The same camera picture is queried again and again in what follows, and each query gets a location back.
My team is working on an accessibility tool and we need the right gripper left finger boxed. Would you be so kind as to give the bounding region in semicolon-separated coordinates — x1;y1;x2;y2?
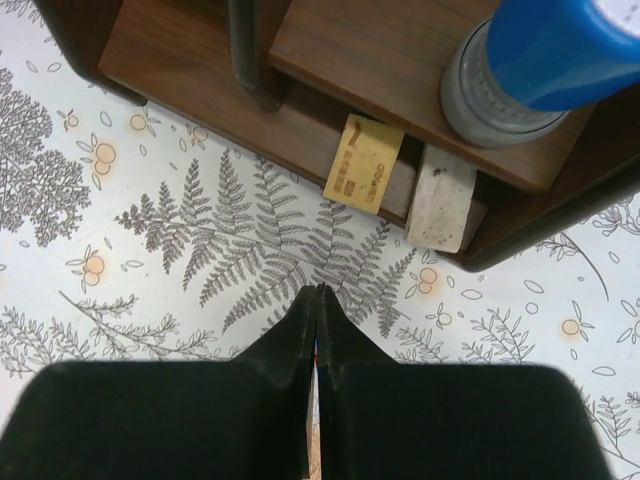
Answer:
1;287;317;479

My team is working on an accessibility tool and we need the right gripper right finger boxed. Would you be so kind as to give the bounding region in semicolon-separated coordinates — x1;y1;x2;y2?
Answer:
315;287;611;479

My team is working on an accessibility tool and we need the brown wooden desk organizer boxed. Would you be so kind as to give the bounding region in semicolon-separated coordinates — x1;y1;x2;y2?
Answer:
38;1;639;271

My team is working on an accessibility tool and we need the small tan yellow eraser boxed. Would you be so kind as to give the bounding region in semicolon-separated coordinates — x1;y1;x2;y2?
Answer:
321;112;478;254

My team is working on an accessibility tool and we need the floral patterned table mat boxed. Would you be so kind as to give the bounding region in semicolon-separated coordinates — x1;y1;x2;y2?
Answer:
1;1;639;479

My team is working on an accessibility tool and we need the blue grey stamp cylinder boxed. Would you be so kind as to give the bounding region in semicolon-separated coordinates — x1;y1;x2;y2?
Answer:
440;1;639;148

